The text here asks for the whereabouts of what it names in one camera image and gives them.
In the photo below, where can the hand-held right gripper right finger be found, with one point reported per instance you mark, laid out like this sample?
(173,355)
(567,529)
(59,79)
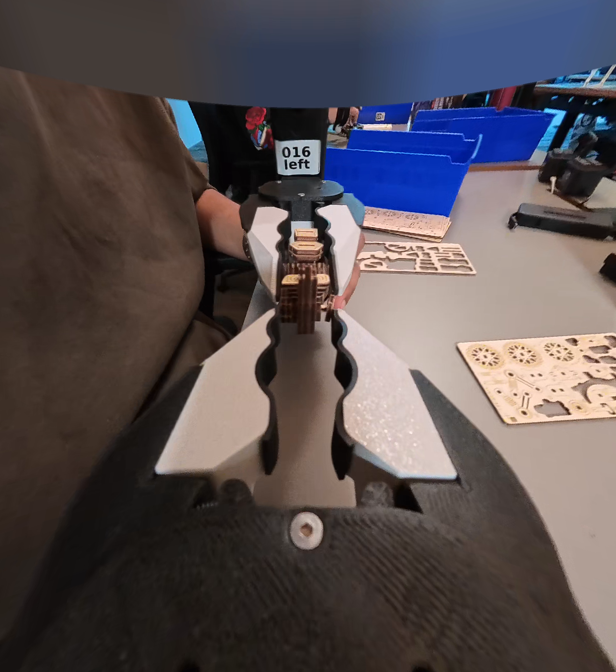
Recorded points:
(392,420)

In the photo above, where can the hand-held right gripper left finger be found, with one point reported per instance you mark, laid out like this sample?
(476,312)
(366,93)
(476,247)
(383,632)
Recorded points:
(213,420)

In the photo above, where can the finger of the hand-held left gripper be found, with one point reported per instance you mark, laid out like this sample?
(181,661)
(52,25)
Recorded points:
(347,236)
(263,241)

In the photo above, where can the wooden motorcycle model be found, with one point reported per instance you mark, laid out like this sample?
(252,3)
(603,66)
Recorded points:
(305,283)

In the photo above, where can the person's left forearm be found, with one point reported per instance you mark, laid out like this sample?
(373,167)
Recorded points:
(221,220)

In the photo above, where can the grey desk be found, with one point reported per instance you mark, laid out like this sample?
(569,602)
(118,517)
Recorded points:
(496,299)

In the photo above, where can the person's left hand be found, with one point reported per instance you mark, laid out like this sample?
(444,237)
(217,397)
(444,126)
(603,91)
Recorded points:
(352,286)

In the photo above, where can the stack of wooden sheets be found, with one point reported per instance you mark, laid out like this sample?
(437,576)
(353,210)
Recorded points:
(407,223)

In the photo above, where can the blue plastic bin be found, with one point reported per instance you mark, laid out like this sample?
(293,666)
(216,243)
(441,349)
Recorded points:
(496,131)
(392,178)

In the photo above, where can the wooden sheet with large cutout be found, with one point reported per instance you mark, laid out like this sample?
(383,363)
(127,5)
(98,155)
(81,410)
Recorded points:
(444,265)

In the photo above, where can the wooden sheet with rod parts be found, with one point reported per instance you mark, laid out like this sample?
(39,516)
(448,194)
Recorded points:
(538,388)

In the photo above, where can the person's olive shirt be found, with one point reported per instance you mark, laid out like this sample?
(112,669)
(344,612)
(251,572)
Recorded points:
(77,288)

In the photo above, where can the black long case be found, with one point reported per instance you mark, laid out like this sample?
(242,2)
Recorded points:
(559,220)

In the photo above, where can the black device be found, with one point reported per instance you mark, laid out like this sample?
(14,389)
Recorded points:
(580,168)

